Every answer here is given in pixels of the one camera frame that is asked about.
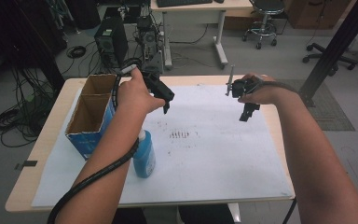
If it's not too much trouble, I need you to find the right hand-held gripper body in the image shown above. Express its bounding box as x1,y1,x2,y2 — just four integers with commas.
225,64,261,105

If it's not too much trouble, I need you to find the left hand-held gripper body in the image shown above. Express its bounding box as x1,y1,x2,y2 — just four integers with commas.
141,71,175,105

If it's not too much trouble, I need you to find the person's left hand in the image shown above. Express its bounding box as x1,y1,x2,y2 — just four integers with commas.
117,66,166,116

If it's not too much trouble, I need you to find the person's right hand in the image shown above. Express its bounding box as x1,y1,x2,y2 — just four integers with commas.
238,73,293,105

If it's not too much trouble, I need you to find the open computer case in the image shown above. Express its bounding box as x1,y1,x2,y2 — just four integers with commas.
135,14,165,75

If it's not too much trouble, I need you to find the blue plastic bottle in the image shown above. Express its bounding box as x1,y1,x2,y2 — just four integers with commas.
132,129,157,179

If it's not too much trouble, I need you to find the white paper sheet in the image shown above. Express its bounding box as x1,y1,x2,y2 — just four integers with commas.
31,84,295,208

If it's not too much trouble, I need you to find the black computer tower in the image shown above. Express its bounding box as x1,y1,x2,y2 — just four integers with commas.
93,16,130,69

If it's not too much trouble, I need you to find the black stool on wheels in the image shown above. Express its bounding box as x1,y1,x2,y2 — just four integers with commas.
241,0,286,50

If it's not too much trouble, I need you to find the blue cardboard box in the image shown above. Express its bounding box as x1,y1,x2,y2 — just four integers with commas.
64,73,123,161

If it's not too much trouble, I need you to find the grey floor mat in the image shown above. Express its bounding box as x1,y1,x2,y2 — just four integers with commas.
278,78,356,132

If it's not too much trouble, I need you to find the white desk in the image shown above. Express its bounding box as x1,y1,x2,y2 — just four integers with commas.
150,0,255,71

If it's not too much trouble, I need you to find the black keyboard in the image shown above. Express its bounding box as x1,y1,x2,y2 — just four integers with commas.
156,0,214,8

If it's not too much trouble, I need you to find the black office chair base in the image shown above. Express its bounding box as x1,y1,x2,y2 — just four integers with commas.
302,42,358,77

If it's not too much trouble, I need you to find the wooden cabinet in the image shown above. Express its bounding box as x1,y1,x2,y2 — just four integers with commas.
285,0,352,31

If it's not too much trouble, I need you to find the black tape strip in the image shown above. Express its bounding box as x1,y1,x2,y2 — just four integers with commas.
14,160,39,171

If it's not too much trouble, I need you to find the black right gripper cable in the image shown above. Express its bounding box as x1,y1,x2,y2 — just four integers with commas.
251,77,300,95

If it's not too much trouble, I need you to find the black metal post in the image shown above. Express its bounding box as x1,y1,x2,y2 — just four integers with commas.
297,0,358,108

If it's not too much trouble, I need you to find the bundle of black floor cables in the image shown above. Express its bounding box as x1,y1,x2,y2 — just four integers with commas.
0,66,63,148

